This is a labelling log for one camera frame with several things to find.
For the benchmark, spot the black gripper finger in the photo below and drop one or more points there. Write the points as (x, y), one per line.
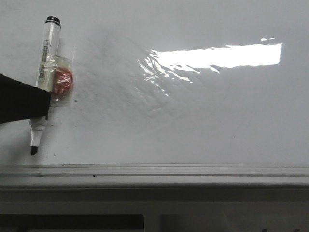
(20, 101)

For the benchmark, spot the grey aluminium whiteboard frame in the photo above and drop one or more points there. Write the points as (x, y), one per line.
(69, 176)

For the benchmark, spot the red magnet taped to marker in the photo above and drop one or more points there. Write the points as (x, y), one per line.
(62, 80)

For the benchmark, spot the white whiteboard surface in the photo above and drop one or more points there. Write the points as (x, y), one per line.
(166, 81)

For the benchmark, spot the white whiteboard marker black tip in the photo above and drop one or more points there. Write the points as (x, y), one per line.
(50, 42)

